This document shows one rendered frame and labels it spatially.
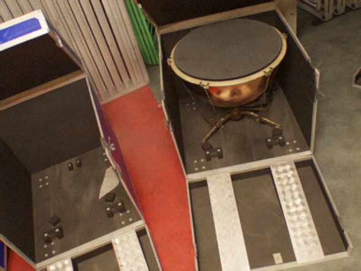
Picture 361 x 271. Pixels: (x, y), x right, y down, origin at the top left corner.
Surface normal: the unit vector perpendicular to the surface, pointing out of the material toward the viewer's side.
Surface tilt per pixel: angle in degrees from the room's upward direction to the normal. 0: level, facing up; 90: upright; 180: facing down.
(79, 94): 90
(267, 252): 2
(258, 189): 2
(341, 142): 0
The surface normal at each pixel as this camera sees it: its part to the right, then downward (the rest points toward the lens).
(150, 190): -0.19, -0.70
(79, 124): 0.34, 0.61
